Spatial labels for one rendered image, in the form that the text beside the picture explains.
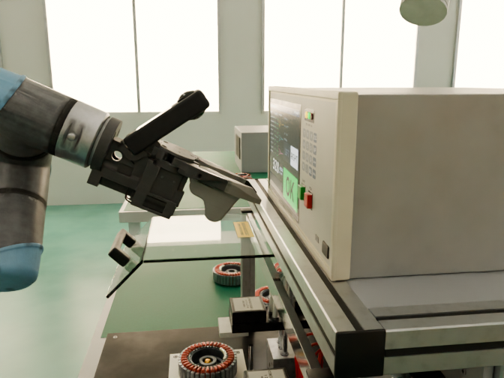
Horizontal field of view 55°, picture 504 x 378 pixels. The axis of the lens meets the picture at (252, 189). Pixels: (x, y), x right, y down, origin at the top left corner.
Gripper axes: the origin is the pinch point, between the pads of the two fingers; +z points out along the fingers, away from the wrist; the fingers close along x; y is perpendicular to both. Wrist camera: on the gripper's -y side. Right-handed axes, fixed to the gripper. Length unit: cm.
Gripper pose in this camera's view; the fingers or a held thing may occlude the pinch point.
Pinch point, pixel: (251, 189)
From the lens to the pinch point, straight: 64.2
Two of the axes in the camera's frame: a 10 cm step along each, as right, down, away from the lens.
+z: 9.0, 3.8, 2.0
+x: 1.2, 2.2, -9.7
